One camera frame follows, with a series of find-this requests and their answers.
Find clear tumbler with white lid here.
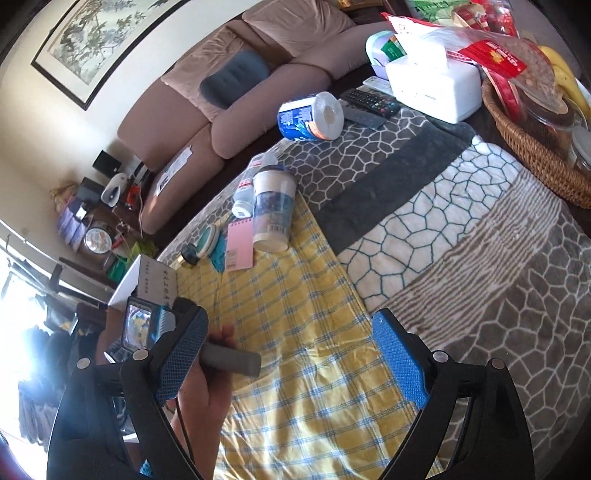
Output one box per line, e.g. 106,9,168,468
252,165,297,252

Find beige fuzzy pillow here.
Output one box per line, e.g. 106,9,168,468
161,23,252,123
242,0,384,61

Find teal white round case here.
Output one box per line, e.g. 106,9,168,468
194,225,222,257

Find red white paper packet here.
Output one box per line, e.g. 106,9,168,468
381,13,462,58

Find person's left hand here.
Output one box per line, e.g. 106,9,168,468
178,325,237,430

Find black box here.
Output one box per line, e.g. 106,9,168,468
93,150,123,178

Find blue white tissue roll pack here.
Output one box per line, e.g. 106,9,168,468
277,91,345,141

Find white tissue box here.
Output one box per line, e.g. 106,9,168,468
385,28,483,124

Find dark wooden chair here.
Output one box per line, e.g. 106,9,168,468
44,258,112,333

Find clear red printed plastic bag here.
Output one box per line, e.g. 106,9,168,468
434,25,571,121

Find black cable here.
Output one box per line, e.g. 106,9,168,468
174,399,192,480

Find yellow bananas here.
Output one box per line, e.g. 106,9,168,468
538,45,591,121

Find purple boxes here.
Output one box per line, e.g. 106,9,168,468
56,196,86,250

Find beige sofa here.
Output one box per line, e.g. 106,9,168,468
117,0,384,234

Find black remote control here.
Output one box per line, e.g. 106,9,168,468
339,88,402,116

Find wicker basket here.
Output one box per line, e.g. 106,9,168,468
481,69,591,210

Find green plastic bag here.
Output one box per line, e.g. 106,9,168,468
107,256,132,287

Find framed landscape painting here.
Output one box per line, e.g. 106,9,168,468
31,0,191,112

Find yellow plaid cloth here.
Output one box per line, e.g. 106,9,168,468
173,194,458,480

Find round printed tin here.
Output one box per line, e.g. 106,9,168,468
83,226,114,254

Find white remote control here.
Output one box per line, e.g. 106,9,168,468
362,76,393,97

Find white printed paper sheet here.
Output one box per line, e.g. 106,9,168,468
156,147,194,195

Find grey remote control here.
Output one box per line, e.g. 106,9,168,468
342,105,387,130

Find red snack packet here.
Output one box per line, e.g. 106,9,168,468
462,0,518,35

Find blue-grey cushion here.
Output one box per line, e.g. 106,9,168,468
201,50,271,110

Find teal white plastic container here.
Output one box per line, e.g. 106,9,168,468
365,30,409,79

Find white plastic bottle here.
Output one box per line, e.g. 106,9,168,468
232,153,280,219

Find person's left forearm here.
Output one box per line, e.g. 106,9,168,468
168,411,228,480

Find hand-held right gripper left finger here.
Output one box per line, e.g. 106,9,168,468
46,300,208,480

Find pink spiral notepad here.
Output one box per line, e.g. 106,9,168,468
225,219,254,271

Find green snack packet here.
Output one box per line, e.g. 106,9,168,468
409,0,467,24

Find white cardboard box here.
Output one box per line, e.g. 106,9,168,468
107,255,183,315

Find small glass jar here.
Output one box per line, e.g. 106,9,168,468
568,124,591,178

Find dark wooden side table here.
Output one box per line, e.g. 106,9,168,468
111,194,153,241

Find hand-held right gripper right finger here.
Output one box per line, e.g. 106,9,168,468
369,308,536,480

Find glass jar with dark contents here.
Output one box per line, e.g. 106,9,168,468
515,88,575,160

